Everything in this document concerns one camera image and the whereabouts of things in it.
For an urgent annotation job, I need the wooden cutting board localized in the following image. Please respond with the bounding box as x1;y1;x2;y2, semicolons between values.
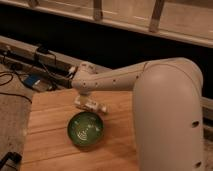
21;90;138;171

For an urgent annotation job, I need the black cable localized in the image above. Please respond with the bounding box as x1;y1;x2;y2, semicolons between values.
0;49;58;104

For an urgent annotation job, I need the black adapter on rail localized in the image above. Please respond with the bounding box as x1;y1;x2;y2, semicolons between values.
36;44;50;54

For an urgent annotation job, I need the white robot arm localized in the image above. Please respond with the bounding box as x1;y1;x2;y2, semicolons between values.
72;58;205;171

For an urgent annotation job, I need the black clamp object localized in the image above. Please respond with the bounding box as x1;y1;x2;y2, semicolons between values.
0;152;22;171

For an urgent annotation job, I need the white plug connector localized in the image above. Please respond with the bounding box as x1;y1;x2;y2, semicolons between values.
68;66;77;75

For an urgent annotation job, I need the metal rail frame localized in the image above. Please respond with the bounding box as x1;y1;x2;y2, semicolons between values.
0;35;111;88

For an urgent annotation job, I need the green ceramic bowl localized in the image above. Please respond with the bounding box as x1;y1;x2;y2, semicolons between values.
67;111;104;147

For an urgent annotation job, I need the blue box device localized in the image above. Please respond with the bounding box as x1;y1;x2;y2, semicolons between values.
24;75;50;92

